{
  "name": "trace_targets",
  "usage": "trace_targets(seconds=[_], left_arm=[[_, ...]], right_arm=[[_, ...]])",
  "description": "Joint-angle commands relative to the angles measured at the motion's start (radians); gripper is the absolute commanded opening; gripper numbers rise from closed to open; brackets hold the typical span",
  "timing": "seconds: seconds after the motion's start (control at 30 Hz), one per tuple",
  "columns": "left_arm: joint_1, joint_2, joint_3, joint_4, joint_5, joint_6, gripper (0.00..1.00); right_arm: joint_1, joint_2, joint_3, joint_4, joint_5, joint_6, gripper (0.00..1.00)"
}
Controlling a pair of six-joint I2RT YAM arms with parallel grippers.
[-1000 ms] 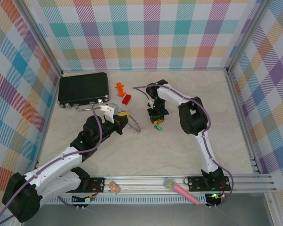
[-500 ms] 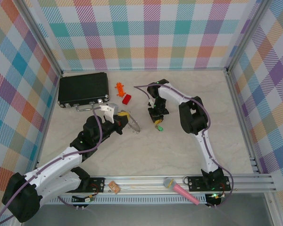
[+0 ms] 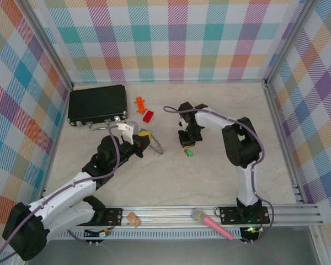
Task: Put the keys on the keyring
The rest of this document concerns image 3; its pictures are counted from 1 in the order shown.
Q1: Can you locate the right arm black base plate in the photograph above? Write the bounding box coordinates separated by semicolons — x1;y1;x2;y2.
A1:
220;206;271;225

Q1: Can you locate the white slotted cable duct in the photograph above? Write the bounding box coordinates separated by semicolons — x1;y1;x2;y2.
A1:
44;227;256;241

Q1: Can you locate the pink toy microphone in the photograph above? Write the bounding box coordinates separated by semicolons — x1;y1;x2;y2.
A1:
191;208;235;242

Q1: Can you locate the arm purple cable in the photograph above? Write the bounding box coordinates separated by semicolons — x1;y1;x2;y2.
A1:
163;105;275;245
0;125;121;263

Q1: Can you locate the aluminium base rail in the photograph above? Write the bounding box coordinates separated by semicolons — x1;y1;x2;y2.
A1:
18;204;323;230

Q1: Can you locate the aluminium frame post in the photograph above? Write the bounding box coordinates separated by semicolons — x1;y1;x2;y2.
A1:
22;0;74;89
263;0;319;88

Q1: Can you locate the red plastic brick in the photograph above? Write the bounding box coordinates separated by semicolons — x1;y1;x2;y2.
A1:
142;109;156;124

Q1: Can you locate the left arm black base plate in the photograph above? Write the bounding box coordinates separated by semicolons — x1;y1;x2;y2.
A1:
93;207;124;227

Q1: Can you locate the small connector with wires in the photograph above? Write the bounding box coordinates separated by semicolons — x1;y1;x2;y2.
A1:
83;227;111;240
241;225;266;241

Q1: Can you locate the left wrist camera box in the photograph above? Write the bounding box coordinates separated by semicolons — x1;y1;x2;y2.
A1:
117;120;141;145

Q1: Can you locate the large metal keyring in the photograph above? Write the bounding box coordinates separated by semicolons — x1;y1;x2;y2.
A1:
143;129;166;157

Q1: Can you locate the orange plastic toy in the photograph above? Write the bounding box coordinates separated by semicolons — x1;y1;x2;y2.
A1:
135;96;148;115

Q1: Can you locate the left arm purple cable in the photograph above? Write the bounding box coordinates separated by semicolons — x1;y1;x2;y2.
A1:
0;125;121;263

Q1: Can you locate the aluminium frame bar short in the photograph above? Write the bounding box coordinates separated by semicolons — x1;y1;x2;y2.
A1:
261;82;307;205

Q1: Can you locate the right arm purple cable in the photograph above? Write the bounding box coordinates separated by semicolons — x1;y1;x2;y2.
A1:
163;105;275;245

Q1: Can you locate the black hard case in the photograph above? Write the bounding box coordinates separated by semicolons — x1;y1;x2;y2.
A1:
67;84;129;132

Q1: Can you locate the small orange patterned card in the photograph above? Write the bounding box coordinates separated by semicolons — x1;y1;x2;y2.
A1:
126;211;142;228

